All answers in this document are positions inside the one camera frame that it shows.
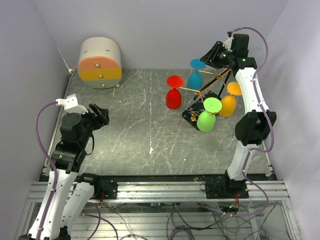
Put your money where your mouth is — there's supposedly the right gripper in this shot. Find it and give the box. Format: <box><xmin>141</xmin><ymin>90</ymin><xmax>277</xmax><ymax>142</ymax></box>
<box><xmin>200</xmin><ymin>41</ymin><xmax>235</xmax><ymax>70</ymax></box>

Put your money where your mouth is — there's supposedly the blue wine glass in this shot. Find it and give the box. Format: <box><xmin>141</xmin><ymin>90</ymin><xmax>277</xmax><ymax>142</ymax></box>
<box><xmin>187</xmin><ymin>58</ymin><xmax>206</xmax><ymax>90</ymax></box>

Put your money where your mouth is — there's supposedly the orange wine glass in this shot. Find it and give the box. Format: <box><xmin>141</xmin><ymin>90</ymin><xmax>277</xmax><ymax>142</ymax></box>
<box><xmin>218</xmin><ymin>82</ymin><xmax>242</xmax><ymax>117</ymax></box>

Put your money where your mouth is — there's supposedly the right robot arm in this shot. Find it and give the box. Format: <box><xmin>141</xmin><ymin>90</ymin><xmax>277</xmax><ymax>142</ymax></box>
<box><xmin>200</xmin><ymin>32</ymin><xmax>277</xmax><ymax>198</ymax></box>

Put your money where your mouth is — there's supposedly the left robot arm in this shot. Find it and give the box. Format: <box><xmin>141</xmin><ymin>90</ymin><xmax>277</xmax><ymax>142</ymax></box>
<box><xmin>19</xmin><ymin>103</ymin><xmax>110</xmax><ymax>240</ymax></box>

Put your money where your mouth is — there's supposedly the red wine glass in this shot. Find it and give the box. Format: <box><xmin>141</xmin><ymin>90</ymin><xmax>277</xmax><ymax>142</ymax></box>
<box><xmin>165</xmin><ymin>75</ymin><xmax>184</xmax><ymax>110</ymax></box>

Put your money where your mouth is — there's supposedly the gold wine glass rack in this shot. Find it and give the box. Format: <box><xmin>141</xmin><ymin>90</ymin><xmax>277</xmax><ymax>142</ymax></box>
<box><xmin>182</xmin><ymin>69</ymin><xmax>232</xmax><ymax>131</ymax></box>

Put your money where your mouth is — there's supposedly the green wine glass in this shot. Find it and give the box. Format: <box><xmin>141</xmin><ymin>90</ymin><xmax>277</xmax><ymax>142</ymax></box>
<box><xmin>196</xmin><ymin>97</ymin><xmax>222</xmax><ymax>132</ymax></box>

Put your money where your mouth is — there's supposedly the round three-drawer cabinet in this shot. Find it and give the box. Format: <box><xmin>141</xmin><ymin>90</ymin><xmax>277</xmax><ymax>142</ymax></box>
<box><xmin>77</xmin><ymin>37</ymin><xmax>122</xmax><ymax>89</ymax></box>

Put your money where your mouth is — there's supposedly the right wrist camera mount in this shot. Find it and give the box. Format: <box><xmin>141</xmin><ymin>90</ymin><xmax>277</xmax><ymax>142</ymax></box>
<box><xmin>222</xmin><ymin>31</ymin><xmax>234</xmax><ymax>52</ymax></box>

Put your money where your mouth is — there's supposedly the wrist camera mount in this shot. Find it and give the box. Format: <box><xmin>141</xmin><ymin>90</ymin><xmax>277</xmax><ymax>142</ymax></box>
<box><xmin>222</xmin><ymin>31</ymin><xmax>234</xmax><ymax>52</ymax></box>
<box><xmin>55</xmin><ymin>94</ymin><xmax>89</xmax><ymax>114</ymax></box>

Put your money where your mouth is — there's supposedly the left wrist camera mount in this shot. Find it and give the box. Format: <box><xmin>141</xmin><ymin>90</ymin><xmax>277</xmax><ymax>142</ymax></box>
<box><xmin>55</xmin><ymin>94</ymin><xmax>89</xmax><ymax>114</ymax></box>

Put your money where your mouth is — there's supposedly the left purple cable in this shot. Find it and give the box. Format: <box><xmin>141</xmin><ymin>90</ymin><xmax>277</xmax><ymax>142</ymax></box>
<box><xmin>34</xmin><ymin>101</ymin><xmax>61</xmax><ymax>240</ymax></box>

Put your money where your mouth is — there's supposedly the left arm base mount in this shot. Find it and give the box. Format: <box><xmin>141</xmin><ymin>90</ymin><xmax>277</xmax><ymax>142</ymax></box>
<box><xmin>75</xmin><ymin>173</ymin><xmax>118</xmax><ymax>200</ymax></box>

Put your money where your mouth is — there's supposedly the aluminium rail frame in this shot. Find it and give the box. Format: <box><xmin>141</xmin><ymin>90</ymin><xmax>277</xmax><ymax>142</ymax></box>
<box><xmin>14</xmin><ymin>179</ymin><xmax>301</xmax><ymax>240</ymax></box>

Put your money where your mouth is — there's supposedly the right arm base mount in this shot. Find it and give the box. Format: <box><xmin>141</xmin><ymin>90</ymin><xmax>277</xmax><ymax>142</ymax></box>
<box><xmin>204</xmin><ymin>174</ymin><xmax>249</xmax><ymax>199</ymax></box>

